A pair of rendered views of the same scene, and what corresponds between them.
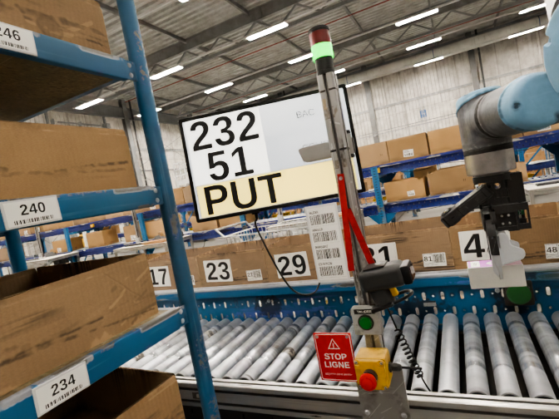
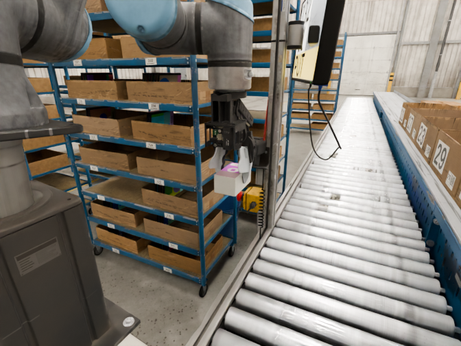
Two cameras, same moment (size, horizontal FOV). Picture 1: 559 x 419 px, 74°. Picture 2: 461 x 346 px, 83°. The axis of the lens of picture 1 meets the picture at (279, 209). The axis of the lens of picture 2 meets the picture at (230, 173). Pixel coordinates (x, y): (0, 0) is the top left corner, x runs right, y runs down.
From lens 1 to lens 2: 1.27 m
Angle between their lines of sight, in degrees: 88
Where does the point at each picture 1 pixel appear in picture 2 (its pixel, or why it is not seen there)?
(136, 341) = (172, 107)
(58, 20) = not seen: outside the picture
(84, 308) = (169, 91)
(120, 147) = not seen: hidden behind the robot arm
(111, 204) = (170, 62)
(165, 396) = (185, 130)
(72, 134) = not seen: hidden behind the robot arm
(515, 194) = (215, 114)
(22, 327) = (156, 90)
